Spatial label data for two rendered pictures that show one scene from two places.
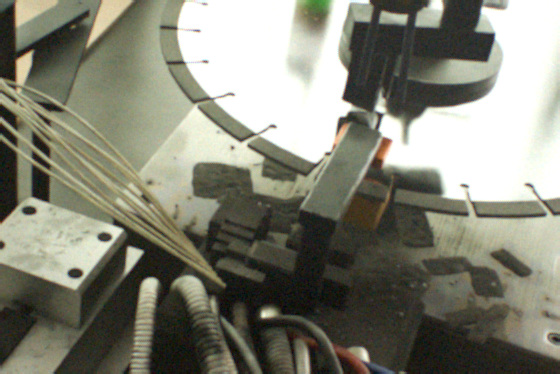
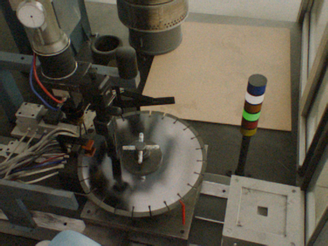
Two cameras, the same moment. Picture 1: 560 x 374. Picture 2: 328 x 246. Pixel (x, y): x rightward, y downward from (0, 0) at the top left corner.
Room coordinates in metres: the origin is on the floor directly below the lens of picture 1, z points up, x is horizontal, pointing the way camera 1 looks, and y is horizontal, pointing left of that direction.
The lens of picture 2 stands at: (0.73, -0.72, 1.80)
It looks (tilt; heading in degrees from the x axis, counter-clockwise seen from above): 50 degrees down; 92
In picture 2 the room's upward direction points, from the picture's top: 4 degrees counter-clockwise
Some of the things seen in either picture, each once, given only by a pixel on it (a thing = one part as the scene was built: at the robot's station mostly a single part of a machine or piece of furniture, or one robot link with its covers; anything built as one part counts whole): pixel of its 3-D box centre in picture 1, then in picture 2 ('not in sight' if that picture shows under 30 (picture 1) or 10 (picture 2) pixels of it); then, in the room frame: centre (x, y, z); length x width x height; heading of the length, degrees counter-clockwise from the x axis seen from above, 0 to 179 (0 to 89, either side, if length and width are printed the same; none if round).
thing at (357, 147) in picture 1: (336, 212); (76, 146); (0.45, -0.05, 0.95); 0.10 x 0.03 x 0.07; 165
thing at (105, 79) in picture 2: not in sight; (100, 103); (0.56, -0.10, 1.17); 0.06 x 0.05 x 0.20; 156
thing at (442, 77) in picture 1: (423, 35); (142, 154); (0.64, -0.10, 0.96); 0.11 x 0.11 x 0.03
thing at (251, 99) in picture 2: not in sight; (255, 94); (0.94, -0.03, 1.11); 0.05 x 0.04 x 0.03; 75
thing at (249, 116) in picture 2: not in sight; (251, 111); (0.94, -0.03, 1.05); 0.05 x 0.04 x 0.03; 75
